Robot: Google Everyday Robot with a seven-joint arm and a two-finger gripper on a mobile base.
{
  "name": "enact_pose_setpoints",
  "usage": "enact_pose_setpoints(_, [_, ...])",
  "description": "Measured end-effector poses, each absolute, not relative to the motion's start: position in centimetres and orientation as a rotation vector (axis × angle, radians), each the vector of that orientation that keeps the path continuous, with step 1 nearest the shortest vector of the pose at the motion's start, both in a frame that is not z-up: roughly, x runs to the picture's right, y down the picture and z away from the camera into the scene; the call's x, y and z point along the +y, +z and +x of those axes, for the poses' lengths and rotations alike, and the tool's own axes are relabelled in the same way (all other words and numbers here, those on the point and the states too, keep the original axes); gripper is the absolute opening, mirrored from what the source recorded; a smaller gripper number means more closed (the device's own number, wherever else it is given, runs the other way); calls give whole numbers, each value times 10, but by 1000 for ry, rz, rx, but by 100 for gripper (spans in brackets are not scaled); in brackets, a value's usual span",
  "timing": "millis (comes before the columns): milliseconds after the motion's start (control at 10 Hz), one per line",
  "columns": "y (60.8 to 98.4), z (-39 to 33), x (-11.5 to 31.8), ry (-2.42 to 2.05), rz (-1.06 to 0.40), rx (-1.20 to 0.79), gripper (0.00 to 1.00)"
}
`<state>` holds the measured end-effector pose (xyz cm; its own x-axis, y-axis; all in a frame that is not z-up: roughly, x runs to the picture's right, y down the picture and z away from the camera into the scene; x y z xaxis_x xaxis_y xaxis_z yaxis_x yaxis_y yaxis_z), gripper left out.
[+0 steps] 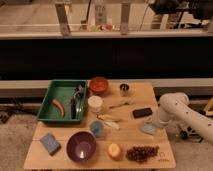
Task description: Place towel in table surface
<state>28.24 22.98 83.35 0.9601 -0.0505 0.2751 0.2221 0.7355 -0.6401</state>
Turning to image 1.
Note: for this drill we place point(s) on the black rectangular phone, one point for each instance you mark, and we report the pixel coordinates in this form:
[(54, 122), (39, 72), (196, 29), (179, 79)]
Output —
[(143, 112)]

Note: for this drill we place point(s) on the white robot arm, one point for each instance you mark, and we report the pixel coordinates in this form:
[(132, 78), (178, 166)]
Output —
[(176, 105)]

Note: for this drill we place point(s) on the purple bowl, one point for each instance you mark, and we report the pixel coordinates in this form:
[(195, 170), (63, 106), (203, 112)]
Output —
[(81, 146)]

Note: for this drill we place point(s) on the blue sponge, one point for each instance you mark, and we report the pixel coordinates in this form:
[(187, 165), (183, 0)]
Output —
[(50, 144)]

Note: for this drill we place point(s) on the red chili pepper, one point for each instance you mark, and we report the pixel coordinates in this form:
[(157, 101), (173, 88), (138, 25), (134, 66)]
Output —
[(59, 106)]

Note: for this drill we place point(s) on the orange fruit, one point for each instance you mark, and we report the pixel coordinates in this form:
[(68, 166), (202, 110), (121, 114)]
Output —
[(114, 151)]

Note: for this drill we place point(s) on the white round container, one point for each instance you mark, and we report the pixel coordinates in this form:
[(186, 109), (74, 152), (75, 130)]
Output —
[(95, 103)]

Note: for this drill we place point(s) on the light blue towel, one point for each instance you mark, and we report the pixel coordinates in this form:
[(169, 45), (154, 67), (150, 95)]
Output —
[(148, 128)]

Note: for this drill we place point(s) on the black wheeled stand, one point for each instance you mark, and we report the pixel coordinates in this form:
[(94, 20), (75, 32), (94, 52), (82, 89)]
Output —
[(188, 133)]

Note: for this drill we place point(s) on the blue cup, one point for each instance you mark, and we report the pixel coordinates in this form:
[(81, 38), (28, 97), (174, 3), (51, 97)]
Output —
[(97, 128)]

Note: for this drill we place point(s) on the red bowl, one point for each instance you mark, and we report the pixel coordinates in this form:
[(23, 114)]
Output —
[(98, 85)]

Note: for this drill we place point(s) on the black handled utensil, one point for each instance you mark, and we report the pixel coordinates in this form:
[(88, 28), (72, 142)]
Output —
[(73, 108)]

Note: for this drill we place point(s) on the green plastic tray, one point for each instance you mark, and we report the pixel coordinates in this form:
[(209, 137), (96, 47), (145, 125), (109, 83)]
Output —
[(63, 91)]

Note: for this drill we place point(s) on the silver spoon in tray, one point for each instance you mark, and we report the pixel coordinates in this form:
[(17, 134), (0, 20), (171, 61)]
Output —
[(78, 92)]

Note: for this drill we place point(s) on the bunch of red grapes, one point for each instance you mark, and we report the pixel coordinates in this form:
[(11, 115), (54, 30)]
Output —
[(141, 154)]

